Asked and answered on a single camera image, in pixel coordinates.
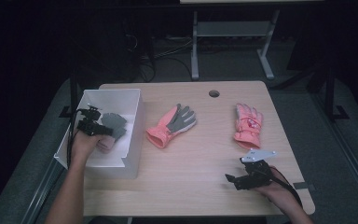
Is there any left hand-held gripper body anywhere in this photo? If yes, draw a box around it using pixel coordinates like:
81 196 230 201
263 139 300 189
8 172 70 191
76 104 104 137

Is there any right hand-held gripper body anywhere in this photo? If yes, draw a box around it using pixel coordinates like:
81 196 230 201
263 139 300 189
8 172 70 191
238 148 278 189

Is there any grey knit glove pink cuff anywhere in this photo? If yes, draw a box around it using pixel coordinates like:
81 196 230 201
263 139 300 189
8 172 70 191
95 112 129 154

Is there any white box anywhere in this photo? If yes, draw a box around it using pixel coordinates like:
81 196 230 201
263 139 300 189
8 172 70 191
53 88 146 180

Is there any person's right hand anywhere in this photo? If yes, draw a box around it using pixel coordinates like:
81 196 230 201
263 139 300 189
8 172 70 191
255 167 296 209

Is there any person's left hand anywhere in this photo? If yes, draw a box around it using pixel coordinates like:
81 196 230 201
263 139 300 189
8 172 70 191
70 130 113 166

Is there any black floor stand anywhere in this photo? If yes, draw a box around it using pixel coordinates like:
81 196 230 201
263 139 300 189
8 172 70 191
58 68 79 119
322 65 351 121

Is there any pink ski glove printed back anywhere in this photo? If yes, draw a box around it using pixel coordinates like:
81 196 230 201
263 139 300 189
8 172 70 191
232 103 264 151

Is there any black tape strip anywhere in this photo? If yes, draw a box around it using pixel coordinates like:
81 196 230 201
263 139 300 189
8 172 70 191
293 182 317 191

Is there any pink ski glove grey palm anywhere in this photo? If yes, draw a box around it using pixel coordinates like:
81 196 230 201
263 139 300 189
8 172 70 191
145 103 198 149

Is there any grey metal stand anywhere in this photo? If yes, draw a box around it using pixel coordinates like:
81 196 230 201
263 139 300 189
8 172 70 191
190 8 281 81

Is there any right hand-held gripper black cable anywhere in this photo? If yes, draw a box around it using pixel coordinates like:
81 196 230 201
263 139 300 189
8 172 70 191
269 167 304 209

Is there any aluminium floor rail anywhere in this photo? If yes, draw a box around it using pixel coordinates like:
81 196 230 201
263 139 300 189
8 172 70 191
310 91 358 216
20 160 67 224

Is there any bundle of floor cables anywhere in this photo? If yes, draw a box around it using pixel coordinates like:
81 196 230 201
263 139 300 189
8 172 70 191
124 33 194 84

